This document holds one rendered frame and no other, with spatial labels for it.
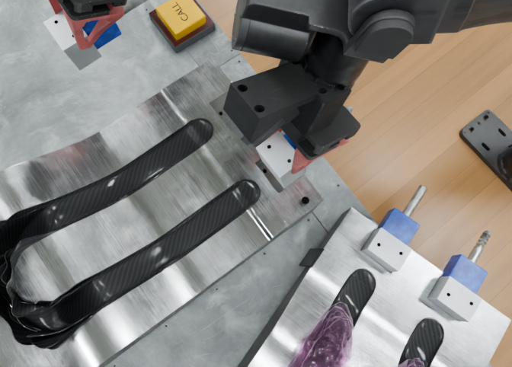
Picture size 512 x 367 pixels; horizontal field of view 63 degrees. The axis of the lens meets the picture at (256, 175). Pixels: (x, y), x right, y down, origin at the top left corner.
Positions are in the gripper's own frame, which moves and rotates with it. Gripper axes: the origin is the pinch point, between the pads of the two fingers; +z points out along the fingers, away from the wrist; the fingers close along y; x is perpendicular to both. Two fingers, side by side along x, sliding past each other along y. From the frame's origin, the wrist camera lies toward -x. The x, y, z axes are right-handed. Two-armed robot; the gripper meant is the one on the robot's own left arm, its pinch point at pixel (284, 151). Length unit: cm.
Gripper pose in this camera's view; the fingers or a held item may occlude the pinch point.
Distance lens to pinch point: 52.1
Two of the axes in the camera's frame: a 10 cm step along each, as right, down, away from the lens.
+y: 5.8, 7.5, -3.1
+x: 7.7, -3.9, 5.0
